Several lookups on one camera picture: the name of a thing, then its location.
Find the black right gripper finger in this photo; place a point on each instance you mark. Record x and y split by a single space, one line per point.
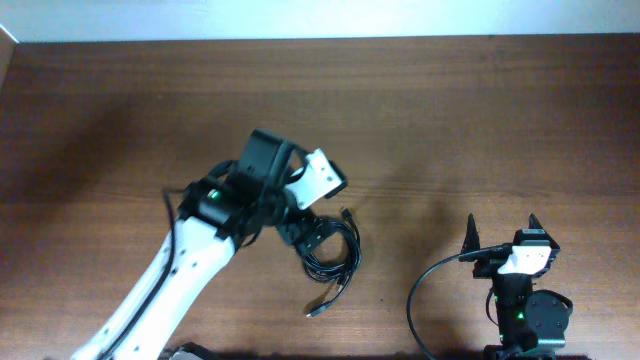
471 241
533 223

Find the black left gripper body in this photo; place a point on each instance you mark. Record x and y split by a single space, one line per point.
295 224

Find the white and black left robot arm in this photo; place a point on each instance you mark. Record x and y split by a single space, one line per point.
273 184

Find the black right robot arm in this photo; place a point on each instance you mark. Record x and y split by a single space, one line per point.
531 322

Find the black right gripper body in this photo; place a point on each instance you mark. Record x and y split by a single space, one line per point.
486 268

